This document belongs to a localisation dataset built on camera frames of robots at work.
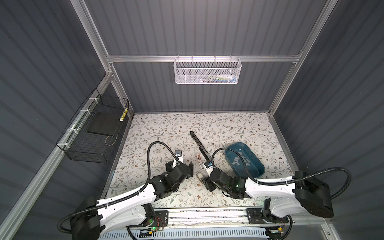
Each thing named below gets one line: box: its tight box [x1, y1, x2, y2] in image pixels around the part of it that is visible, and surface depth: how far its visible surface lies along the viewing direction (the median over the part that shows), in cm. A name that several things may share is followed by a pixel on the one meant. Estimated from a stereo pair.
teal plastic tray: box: [225, 142, 266, 179], surface depth 95 cm
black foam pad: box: [87, 112, 124, 136], surface depth 78 cm
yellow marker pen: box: [119, 107, 128, 122], surface depth 82 cm
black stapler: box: [190, 130, 213, 162], surface depth 101 cm
